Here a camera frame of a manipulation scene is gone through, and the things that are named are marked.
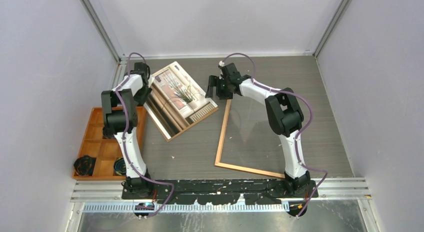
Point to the brown backing board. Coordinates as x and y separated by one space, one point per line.
193 124

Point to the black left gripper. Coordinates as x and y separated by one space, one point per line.
141 99

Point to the black tape roll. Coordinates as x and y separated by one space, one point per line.
84 166
107 133

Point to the orange wooden picture frame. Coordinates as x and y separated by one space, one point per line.
220 147

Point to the dark striped tape roll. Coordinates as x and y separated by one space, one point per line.
119 167

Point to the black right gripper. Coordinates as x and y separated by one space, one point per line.
214 81

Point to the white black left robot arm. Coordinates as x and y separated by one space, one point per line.
120 119

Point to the plant photo print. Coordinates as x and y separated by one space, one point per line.
176 100

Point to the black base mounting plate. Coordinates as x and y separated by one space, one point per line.
261 191

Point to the black tape roll upper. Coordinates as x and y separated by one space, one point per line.
107 133

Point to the orange compartment tray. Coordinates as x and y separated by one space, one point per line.
105 151

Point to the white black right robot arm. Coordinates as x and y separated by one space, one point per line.
284 114

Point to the black tape roll lower left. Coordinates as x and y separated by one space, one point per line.
84 166

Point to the clear acrylic sheet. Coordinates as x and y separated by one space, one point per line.
249 140

